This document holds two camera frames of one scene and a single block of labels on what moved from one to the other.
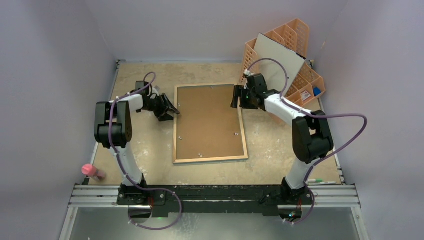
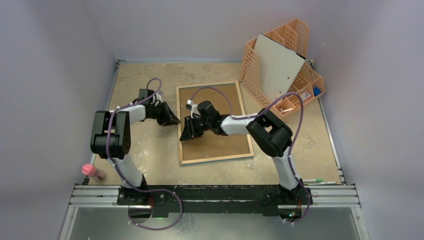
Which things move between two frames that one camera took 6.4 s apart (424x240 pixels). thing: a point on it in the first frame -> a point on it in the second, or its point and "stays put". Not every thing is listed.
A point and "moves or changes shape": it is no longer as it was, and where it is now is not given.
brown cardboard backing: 207,126 stays put
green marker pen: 315,180 stays put
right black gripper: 240,97 -> 197,124
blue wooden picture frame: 233,158 moves or changes shape
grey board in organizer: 266,48 stays put
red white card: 305,95 stays put
